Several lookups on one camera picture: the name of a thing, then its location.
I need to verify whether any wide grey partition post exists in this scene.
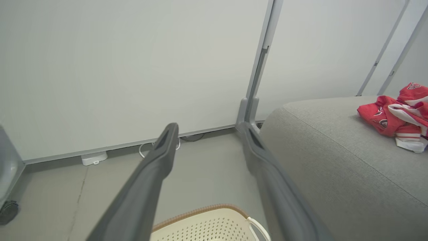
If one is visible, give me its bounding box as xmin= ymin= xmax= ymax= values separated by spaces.
xmin=235 ymin=0 xmax=284 ymax=133

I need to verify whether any red clothing item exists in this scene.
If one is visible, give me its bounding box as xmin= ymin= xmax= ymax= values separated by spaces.
xmin=357 ymin=82 xmax=428 ymax=154

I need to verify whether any cream perforated laundry basket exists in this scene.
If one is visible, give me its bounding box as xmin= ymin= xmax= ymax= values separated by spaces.
xmin=150 ymin=204 xmax=271 ymax=241

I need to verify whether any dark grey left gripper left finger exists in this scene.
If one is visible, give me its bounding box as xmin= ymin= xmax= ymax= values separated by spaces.
xmin=86 ymin=123 xmax=180 ymax=241

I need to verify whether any grey fabric sofa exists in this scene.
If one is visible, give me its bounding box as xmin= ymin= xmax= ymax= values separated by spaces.
xmin=260 ymin=96 xmax=428 ymax=241

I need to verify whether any white power adapter box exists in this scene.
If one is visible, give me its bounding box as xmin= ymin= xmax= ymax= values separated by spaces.
xmin=81 ymin=151 xmax=108 ymax=166

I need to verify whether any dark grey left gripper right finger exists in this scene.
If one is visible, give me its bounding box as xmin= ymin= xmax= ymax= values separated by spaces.
xmin=241 ymin=123 xmax=335 ymax=241

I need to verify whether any white floor cable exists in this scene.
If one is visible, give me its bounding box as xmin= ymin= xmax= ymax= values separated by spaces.
xmin=138 ymin=138 xmax=181 ymax=159

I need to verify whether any black caster wheel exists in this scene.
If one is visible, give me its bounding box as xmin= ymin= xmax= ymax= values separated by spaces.
xmin=0 ymin=200 xmax=19 ymax=226

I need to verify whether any black floor cable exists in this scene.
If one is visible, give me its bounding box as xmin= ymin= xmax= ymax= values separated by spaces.
xmin=180 ymin=133 xmax=205 ymax=142

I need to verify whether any thin grey partition post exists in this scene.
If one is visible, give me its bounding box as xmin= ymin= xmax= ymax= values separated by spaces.
xmin=377 ymin=5 xmax=428 ymax=96
xmin=356 ymin=0 xmax=411 ymax=97

